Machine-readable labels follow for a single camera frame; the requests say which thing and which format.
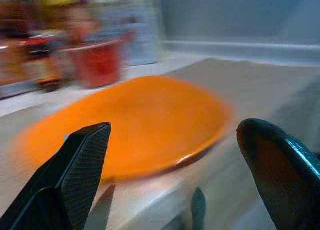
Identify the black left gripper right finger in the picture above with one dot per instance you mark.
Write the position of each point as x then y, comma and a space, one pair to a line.
282, 170

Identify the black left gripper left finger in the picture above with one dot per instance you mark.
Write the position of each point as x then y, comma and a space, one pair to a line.
82, 165

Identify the orange round plate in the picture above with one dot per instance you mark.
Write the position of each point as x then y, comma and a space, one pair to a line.
150, 119

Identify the reddish brown storage box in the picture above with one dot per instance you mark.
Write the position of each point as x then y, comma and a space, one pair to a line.
100, 62

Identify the clear plastic container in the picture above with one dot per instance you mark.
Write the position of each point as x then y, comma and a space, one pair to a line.
143, 27

